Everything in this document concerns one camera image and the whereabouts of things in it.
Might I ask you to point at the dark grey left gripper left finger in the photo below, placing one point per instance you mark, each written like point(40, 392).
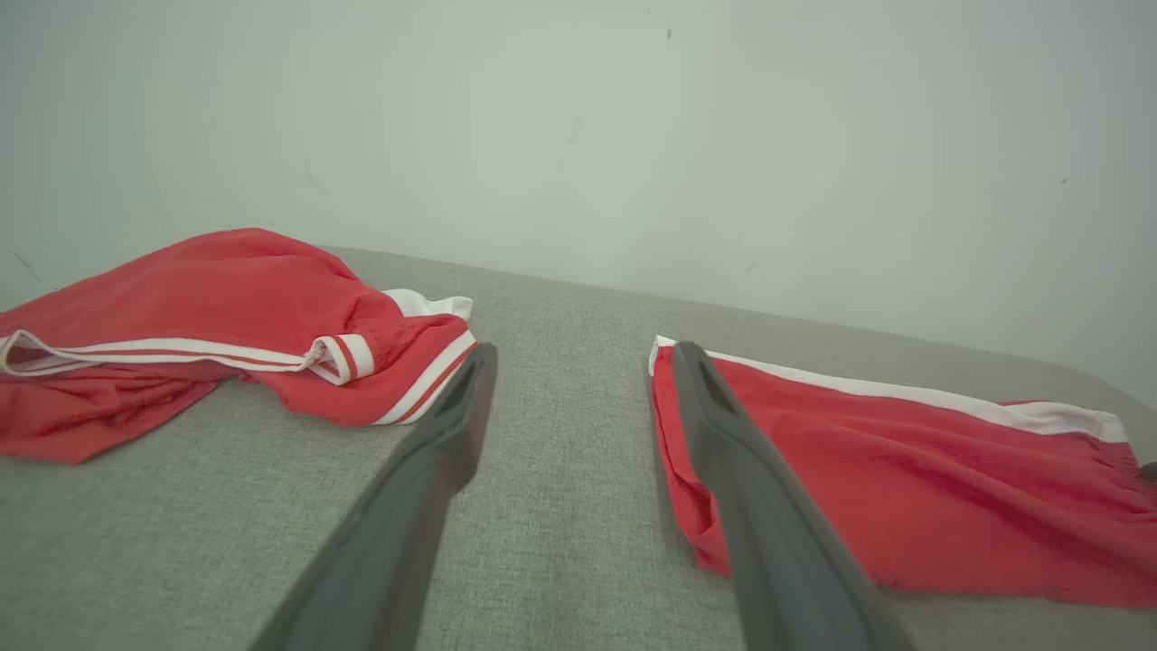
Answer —
point(389, 551)

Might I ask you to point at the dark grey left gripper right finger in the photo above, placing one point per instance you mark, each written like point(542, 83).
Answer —
point(786, 561)

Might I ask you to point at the red jersey with white sleeves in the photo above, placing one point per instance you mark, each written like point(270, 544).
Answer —
point(226, 289)

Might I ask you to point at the red shorts with white trim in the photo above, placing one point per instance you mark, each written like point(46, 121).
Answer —
point(949, 479)

